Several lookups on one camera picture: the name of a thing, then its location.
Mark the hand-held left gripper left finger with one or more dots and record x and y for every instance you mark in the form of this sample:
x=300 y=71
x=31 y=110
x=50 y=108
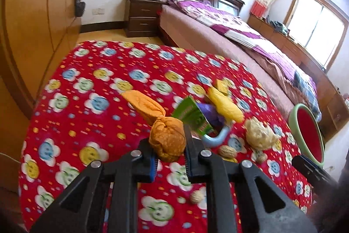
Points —
x=152 y=170

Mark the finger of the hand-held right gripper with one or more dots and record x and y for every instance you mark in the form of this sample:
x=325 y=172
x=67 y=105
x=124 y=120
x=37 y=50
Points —
x=313 y=173

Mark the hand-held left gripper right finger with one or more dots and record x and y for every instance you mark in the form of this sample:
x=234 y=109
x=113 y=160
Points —
x=188 y=167

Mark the orange foam net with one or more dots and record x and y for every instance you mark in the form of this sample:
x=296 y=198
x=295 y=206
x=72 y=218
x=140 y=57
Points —
x=169 y=140

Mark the green basin with red inside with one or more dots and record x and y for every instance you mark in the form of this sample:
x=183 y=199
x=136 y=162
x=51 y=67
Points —
x=308 y=134

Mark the walnut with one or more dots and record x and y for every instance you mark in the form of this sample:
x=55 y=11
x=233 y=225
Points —
x=261 y=158
x=196 y=198
x=227 y=152

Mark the green snack packet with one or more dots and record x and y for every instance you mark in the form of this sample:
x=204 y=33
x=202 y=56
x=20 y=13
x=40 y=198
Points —
x=190 y=115

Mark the cream foam net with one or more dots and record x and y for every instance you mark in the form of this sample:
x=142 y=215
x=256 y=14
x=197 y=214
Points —
x=260 y=134

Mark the red smiley flower blanket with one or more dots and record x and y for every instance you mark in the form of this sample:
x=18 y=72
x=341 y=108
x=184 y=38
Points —
x=109 y=113

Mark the small yellow foam net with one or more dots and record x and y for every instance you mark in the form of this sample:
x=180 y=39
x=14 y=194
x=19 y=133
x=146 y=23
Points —
x=226 y=106

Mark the blue checkered cloth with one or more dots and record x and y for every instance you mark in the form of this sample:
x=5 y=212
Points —
x=305 y=88

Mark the wooden window cabinet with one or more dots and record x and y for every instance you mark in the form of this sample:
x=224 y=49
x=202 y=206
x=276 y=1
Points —
x=313 y=77

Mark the bed with purple bedding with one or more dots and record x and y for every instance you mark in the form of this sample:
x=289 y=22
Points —
x=190 y=28

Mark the purple and white quilt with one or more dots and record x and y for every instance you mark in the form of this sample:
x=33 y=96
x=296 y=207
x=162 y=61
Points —
x=245 y=33

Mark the window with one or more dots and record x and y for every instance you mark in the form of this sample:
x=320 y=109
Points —
x=316 y=25

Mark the blue-green clothes pile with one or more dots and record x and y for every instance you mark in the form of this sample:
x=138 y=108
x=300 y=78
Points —
x=278 y=27

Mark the dark wooden nightstand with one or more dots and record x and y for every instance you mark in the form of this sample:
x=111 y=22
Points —
x=141 y=18

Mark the purple floral pillow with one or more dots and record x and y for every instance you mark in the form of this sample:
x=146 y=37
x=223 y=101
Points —
x=178 y=1

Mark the black hanging bag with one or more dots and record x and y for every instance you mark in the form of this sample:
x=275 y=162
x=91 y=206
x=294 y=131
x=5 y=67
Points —
x=80 y=7

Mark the wooden wardrobe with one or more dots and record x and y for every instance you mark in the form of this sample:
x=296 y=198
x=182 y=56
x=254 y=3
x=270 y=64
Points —
x=32 y=17

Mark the white wall socket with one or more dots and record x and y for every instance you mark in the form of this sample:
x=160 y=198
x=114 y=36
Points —
x=98 y=11

